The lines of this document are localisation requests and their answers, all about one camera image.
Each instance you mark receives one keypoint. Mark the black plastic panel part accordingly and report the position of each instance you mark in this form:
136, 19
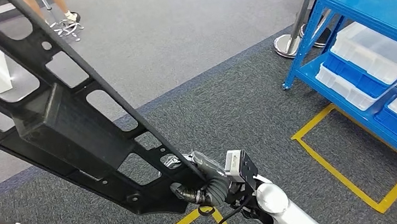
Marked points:
70, 138

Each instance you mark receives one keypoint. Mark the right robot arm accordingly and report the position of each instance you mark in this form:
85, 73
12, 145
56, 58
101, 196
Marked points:
285, 215

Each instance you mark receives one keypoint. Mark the blue metal shelf rack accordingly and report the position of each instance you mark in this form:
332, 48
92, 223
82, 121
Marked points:
373, 3

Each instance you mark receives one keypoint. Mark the yellow floor tape square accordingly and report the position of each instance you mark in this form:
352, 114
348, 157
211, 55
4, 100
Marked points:
335, 170

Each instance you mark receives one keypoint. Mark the chrome chair base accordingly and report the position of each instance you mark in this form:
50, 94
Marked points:
66, 29

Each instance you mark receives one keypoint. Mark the person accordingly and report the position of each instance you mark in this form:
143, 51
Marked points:
59, 4

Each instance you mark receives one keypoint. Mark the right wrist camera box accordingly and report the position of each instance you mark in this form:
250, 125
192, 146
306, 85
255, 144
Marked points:
233, 166

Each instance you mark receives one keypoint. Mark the black right wrist camera bracket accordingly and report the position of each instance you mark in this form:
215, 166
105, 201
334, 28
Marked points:
249, 170

